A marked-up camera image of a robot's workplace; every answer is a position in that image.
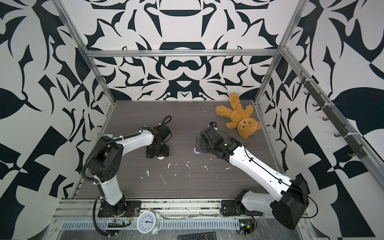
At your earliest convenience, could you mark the purple earbud charging case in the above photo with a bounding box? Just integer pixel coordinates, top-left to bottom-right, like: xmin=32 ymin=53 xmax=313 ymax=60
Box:
xmin=193 ymin=147 xmax=201 ymax=155

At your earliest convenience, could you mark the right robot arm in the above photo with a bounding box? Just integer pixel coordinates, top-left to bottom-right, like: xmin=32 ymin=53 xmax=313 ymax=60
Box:
xmin=194 ymin=126 xmax=315 ymax=230

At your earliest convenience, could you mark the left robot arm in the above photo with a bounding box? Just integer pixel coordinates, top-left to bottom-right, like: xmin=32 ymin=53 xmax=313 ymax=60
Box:
xmin=81 ymin=116 xmax=172 ymax=237

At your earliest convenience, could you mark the brown teddy bear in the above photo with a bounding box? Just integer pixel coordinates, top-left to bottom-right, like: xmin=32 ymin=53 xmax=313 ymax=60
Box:
xmin=215 ymin=93 xmax=262 ymax=139

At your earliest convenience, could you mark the white round alarm clock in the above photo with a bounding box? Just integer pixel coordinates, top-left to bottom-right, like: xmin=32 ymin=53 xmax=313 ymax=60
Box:
xmin=137 ymin=211 xmax=164 ymax=235

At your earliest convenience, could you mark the green circuit board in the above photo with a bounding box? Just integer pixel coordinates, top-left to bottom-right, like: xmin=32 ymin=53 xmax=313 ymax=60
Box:
xmin=239 ymin=222 xmax=257 ymax=236

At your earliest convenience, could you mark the black remote control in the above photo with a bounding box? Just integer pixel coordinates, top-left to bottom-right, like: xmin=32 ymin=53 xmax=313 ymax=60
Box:
xmin=177 ymin=232 xmax=217 ymax=240

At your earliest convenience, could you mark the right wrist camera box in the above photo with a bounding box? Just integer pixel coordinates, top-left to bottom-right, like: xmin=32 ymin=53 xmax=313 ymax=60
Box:
xmin=209 ymin=122 xmax=217 ymax=128

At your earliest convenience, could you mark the white slotted cable duct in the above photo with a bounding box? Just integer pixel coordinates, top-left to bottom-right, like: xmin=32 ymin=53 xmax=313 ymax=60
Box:
xmin=61 ymin=218 xmax=240 ymax=231

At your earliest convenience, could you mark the black wall hook rail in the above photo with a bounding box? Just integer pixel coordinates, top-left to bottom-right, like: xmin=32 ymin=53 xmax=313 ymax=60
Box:
xmin=297 ymin=76 xmax=368 ymax=159

